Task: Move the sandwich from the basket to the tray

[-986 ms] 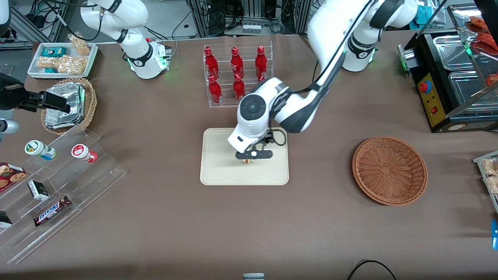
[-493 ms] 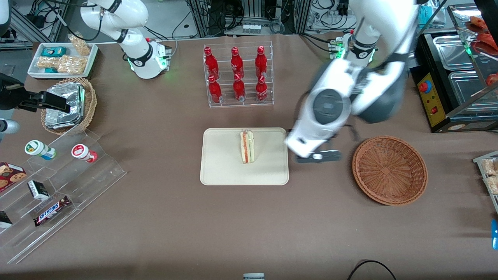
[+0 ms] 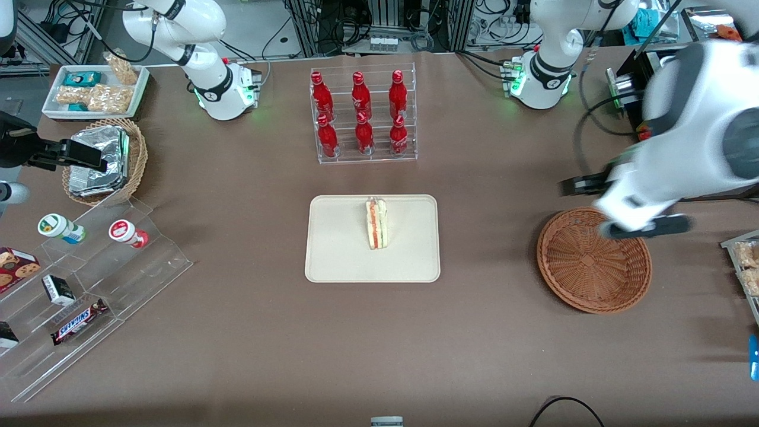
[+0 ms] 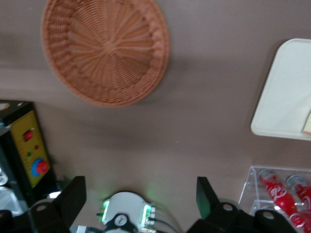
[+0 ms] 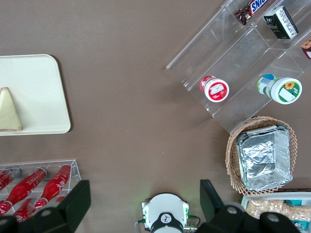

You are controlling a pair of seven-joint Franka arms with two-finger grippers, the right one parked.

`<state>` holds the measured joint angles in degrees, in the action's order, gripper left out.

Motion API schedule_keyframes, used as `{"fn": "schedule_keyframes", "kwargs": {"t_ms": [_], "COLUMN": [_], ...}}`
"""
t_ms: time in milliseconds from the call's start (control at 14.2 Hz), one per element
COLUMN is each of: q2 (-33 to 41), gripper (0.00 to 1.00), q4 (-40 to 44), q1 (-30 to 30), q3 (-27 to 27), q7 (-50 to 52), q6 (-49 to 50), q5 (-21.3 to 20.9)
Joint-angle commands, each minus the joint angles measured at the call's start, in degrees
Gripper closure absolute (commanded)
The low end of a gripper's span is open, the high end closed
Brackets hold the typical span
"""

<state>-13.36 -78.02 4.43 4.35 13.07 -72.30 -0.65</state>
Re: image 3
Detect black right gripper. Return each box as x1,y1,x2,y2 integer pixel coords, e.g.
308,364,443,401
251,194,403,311
0,111,109,174

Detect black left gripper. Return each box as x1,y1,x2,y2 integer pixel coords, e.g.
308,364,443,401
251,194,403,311
560,150,646,198

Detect triangular sandwich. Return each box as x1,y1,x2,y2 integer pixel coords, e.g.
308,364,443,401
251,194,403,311
364,197,390,251

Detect light wicker basket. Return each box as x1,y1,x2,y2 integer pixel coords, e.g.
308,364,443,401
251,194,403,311
62,118,149,207

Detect white snack tray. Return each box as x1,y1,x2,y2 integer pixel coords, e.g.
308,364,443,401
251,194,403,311
42,64,149,120

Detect brown wicker basket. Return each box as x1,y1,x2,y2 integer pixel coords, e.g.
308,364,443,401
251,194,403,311
537,206,653,314

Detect grey metal tray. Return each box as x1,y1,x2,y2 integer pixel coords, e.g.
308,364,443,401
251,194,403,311
720,230,759,328

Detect beige plastic tray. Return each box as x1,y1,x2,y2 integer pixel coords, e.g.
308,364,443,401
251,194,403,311
304,195,441,283

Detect aluminium foil container stack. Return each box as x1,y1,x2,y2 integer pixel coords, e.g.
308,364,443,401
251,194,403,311
68,126,130,198

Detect green lid yogurt cup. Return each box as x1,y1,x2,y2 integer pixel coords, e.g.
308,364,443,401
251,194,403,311
37,213,87,245

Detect large teal snack packet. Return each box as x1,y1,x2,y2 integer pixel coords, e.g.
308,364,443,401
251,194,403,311
63,71,102,88

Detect red lid yogurt cup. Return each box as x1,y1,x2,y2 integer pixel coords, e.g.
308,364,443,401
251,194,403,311
109,219,149,249

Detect black appliance yellow label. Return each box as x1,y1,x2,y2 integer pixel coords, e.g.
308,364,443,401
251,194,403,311
606,47,759,205

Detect red cookie box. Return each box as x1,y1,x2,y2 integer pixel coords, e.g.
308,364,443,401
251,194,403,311
0,246,42,295

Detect clear acrylic stepped stand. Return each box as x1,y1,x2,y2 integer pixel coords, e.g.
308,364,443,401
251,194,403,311
0,196,194,404

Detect black white small carton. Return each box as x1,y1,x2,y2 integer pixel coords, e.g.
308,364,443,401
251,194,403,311
42,274,76,307

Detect Snickers chocolate bar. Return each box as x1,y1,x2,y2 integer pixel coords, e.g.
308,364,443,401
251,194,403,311
50,298,110,346

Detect teal cloth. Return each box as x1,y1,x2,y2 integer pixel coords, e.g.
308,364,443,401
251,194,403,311
627,7,669,39

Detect red cola bottle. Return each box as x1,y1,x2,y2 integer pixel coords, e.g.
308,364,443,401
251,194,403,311
388,69,409,121
355,111,375,156
311,71,336,123
390,114,409,157
351,71,372,122
317,114,340,158

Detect clear acrylic bottle rack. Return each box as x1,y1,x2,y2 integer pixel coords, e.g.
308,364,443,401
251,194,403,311
310,62,418,165

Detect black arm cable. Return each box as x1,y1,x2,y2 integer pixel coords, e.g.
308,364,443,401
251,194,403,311
571,94,630,176

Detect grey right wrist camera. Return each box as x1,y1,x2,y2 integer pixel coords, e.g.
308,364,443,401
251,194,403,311
0,181,30,206

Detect aluminium frame rack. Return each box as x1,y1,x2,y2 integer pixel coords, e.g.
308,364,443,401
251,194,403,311
283,0,476,57

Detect black floor cable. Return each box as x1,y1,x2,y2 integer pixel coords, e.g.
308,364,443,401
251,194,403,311
527,396,606,427

